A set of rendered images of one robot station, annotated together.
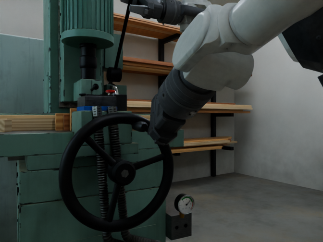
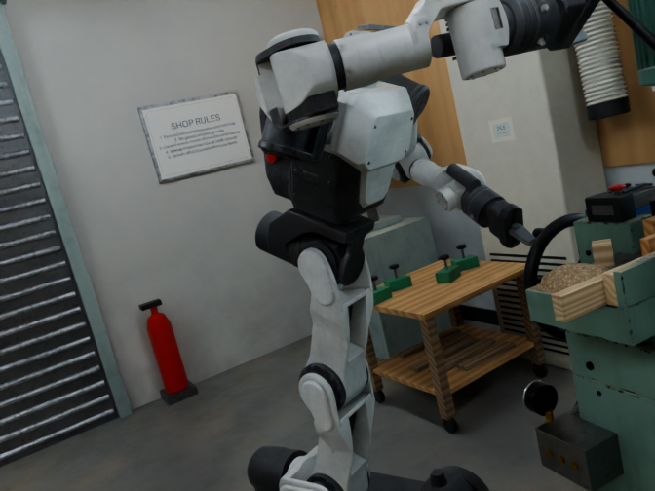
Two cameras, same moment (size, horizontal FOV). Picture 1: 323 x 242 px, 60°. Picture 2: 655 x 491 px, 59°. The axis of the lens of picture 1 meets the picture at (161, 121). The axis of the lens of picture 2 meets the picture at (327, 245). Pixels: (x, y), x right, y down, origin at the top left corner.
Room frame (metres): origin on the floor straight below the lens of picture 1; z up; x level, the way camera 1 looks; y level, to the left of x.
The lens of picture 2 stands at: (1.99, -0.29, 1.23)
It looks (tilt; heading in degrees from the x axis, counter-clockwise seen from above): 9 degrees down; 186
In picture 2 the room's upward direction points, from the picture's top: 14 degrees counter-clockwise
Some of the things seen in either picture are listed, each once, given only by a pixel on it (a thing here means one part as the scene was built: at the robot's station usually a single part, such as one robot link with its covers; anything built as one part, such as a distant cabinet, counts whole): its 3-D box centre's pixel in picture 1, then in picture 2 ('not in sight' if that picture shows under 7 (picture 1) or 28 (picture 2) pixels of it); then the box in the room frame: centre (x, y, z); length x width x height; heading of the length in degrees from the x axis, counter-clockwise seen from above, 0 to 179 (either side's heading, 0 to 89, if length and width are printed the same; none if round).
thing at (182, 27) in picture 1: (185, 16); (482, 37); (1.07, -0.09, 1.33); 0.11 x 0.11 x 0.11; 28
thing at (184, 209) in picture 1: (183, 206); (543, 402); (0.91, -0.07, 0.65); 0.06 x 0.04 x 0.08; 118
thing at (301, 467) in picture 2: not in sight; (326, 481); (0.44, -0.63, 0.28); 0.21 x 0.20 x 0.13; 58
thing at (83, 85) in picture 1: (87, 93); not in sight; (1.00, 0.26, 1.03); 0.14 x 0.07 x 0.09; 28
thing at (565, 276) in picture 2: not in sight; (578, 275); (1.01, 0.00, 0.92); 0.14 x 0.09 x 0.04; 28
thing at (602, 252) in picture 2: not in sight; (602, 253); (0.92, 0.08, 0.92); 0.04 x 0.03 x 0.04; 160
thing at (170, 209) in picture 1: (173, 220); (576, 450); (0.98, -0.04, 0.58); 0.12 x 0.08 x 0.08; 28
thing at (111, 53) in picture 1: (111, 53); not in sight; (1.24, 0.22, 1.22); 0.09 x 0.08 x 0.15; 28
